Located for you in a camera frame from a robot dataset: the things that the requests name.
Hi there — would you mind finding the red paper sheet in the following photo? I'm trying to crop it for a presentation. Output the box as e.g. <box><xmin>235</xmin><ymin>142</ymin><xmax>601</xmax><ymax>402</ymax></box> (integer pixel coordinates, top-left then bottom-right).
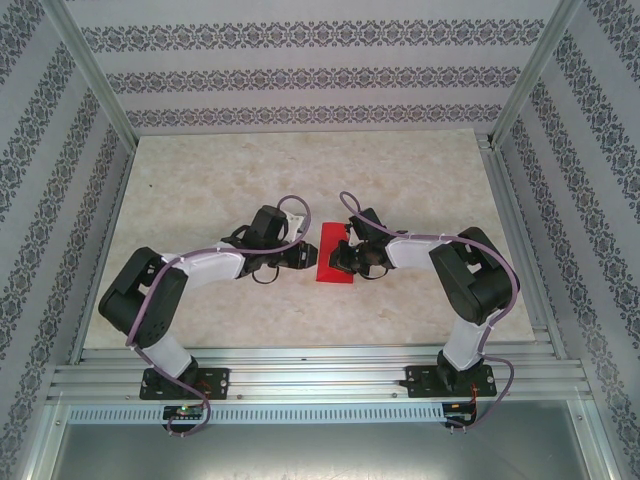
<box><xmin>315</xmin><ymin>221</ymin><xmax>356</xmax><ymax>286</ymax></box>

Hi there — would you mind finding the aluminium frame post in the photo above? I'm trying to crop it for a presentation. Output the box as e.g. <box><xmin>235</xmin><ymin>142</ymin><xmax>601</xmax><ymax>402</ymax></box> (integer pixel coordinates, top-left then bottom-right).
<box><xmin>43</xmin><ymin>0</ymin><xmax>139</xmax><ymax>149</ymax></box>
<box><xmin>489</xmin><ymin>0</ymin><xmax>586</xmax><ymax>151</ymax></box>

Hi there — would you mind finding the aluminium side rail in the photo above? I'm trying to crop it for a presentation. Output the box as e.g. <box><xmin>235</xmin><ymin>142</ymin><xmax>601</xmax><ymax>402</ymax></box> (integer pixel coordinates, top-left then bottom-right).
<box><xmin>68</xmin><ymin>144</ymin><xmax>139</xmax><ymax>364</ymax></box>
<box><xmin>478</xmin><ymin>133</ymin><xmax>569</xmax><ymax>359</ymax></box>

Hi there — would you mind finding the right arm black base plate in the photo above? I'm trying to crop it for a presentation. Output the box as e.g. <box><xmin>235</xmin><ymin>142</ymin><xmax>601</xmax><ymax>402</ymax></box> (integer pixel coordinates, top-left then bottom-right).
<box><xmin>404</xmin><ymin>364</ymin><xmax>498</xmax><ymax>399</ymax></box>

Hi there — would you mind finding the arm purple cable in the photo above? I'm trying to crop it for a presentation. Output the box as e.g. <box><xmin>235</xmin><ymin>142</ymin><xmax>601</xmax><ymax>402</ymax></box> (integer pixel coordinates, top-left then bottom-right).
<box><xmin>124</xmin><ymin>194</ymin><xmax>311</xmax><ymax>439</ymax></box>
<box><xmin>338</xmin><ymin>191</ymin><xmax>522</xmax><ymax>434</ymax></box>

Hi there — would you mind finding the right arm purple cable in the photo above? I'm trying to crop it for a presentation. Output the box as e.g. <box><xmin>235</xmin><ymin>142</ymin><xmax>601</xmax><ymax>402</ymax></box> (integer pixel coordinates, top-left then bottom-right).
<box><xmin>338</xmin><ymin>191</ymin><xmax>522</xmax><ymax>434</ymax></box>

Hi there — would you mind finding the grey metal panel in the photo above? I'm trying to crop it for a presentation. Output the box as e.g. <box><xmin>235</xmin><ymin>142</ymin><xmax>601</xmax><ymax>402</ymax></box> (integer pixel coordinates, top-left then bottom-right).
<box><xmin>49</xmin><ymin>422</ymin><xmax>612</xmax><ymax>480</ymax></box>

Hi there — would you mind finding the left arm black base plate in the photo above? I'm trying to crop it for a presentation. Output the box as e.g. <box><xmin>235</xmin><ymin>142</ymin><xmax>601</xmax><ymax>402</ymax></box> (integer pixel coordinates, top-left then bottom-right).
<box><xmin>139</xmin><ymin>367</ymin><xmax>232</xmax><ymax>401</ymax></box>

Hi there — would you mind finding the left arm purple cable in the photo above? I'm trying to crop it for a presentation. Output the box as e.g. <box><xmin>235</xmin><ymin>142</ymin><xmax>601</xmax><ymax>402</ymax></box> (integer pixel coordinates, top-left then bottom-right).
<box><xmin>124</xmin><ymin>194</ymin><xmax>311</xmax><ymax>439</ymax></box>

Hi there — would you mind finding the aluminium mounting rail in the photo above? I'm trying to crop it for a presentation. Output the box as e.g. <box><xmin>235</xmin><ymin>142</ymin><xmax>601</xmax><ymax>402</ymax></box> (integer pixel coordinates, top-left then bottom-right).
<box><xmin>47</xmin><ymin>344</ymin><xmax>594</xmax><ymax>402</ymax></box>

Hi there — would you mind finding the slotted grey cable duct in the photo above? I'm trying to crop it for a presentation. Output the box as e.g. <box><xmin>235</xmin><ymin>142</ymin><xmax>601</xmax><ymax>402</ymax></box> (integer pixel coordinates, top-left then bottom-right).
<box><xmin>67</xmin><ymin>402</ymin><xmax>574</xmax><ymax>425</ymax></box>

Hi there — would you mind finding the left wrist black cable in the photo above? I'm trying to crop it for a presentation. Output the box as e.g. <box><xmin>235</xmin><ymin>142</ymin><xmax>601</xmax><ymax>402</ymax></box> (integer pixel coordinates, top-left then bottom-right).
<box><xmin>248</xmin><ymin>264</ymin><xmax>283</xmax><ymax>287</ymax></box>

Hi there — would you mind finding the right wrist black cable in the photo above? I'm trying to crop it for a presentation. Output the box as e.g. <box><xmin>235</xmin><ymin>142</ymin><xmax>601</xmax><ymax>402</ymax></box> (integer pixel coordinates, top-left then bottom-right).
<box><xmin>358</xmin><ymin>264</ymin><xmax>397</xmax><ymax>281</ymax></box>

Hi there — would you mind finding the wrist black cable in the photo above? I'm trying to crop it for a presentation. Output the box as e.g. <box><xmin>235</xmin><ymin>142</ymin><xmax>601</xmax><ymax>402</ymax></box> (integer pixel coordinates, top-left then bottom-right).
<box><xmin>358</xmin><ymin>264</ymin><xmax>397</xmax><ymax>281</ymax></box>
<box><xmin>248</xmin><ymin>264</ymin><xmax>283</xmax><ymax>287</ymax></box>

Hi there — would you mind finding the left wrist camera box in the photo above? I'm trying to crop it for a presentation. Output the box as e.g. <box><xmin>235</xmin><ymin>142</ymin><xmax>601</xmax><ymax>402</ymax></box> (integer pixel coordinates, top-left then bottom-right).
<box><xmin>283</xmin><ymin>212</ymin><xmax>312</xmax><ymax>243</ymax></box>

